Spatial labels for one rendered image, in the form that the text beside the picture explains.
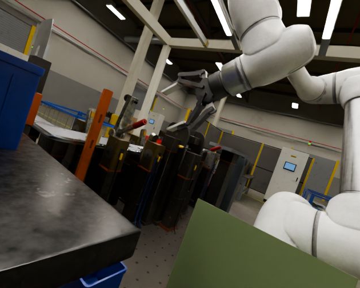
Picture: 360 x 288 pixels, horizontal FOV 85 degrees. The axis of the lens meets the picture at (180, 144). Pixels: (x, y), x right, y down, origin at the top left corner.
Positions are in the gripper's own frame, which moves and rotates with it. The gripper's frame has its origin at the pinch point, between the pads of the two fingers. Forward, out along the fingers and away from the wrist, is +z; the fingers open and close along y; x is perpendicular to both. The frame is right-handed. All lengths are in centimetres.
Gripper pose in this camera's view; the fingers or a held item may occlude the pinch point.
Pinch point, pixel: (168, 110)
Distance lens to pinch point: 66.1
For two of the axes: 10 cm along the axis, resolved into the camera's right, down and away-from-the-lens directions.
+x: -5.6, -1.5, -8.1
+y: -1.6, -9.4, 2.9
